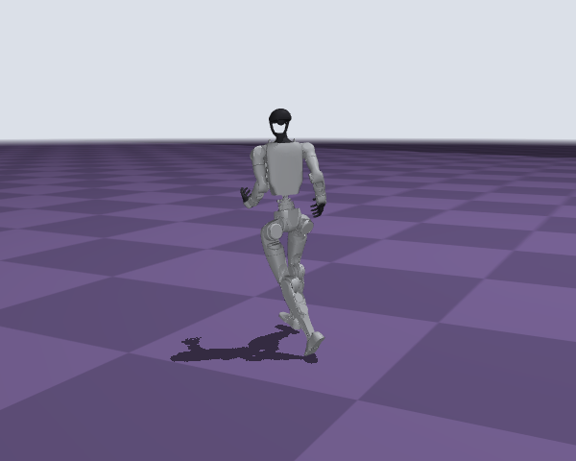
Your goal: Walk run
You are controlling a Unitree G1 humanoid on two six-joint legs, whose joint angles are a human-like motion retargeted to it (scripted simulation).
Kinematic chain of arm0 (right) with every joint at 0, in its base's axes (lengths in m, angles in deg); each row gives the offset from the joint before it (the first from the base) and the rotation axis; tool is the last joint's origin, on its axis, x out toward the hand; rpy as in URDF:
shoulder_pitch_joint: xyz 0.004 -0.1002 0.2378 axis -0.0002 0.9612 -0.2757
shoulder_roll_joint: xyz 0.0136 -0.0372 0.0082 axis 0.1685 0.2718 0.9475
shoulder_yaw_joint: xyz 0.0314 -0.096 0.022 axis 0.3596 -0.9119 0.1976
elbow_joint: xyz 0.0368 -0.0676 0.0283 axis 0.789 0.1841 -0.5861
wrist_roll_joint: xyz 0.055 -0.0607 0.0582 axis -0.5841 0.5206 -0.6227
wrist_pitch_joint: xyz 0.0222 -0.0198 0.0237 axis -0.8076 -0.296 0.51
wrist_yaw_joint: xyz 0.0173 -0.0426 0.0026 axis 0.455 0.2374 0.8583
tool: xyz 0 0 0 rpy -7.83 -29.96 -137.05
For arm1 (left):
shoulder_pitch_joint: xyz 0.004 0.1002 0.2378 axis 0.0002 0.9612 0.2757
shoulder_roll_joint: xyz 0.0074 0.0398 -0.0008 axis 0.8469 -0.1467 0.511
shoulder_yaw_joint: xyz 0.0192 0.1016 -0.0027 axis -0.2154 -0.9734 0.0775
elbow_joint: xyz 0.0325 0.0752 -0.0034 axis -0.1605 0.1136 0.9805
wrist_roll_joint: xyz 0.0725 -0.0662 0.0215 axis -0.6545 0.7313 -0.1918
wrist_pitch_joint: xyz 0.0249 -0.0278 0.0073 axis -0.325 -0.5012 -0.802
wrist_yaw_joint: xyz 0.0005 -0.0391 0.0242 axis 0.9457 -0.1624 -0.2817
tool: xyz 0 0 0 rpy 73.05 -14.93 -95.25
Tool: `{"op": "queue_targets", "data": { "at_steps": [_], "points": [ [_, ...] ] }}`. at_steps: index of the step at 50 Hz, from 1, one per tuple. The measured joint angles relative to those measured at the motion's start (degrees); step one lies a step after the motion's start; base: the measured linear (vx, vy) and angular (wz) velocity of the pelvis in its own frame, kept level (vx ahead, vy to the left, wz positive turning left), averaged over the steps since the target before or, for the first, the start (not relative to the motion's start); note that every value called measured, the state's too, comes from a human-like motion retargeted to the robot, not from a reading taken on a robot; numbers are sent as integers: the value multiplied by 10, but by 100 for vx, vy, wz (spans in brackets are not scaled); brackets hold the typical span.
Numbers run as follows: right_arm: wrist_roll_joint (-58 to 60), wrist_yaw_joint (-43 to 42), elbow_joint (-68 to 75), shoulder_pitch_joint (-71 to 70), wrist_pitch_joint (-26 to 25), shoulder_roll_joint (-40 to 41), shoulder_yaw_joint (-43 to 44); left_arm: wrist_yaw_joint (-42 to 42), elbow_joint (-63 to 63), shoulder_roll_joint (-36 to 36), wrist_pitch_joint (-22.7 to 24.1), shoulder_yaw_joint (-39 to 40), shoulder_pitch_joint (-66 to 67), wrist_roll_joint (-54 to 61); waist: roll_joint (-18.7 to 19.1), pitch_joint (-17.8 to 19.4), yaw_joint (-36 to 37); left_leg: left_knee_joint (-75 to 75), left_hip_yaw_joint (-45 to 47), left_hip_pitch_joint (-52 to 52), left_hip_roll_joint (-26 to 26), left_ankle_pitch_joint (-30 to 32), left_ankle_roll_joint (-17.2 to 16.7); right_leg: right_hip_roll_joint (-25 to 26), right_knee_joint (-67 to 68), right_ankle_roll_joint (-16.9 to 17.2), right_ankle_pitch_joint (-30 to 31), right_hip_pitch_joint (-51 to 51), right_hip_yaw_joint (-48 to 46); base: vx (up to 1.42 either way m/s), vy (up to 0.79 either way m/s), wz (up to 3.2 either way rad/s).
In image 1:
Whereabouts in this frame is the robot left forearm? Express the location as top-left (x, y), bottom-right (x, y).
top-left (244, 182), bottom-right (264, 208)

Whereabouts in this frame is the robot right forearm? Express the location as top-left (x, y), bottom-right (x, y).
top-left (313, 171), bottom-right (326, 206)

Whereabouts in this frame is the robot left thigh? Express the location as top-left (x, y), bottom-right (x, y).
top-left (260, 219), bottom-right (300, 293)

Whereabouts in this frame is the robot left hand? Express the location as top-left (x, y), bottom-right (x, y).
top-left (240, 187), bottom-right (252, 203)

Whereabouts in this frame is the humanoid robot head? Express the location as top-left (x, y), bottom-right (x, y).
top-left (269, 109), bottom-right (293, 143)

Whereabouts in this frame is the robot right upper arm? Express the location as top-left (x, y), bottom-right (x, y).
top-left (300, 142), bottom-right (323, 184)

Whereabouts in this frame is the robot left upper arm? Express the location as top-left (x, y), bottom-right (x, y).
top-left (250, 145), bottom-right (270, 193)

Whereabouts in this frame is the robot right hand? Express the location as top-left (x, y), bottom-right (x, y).
top-left (310, 198), bottom-right (325, 218)

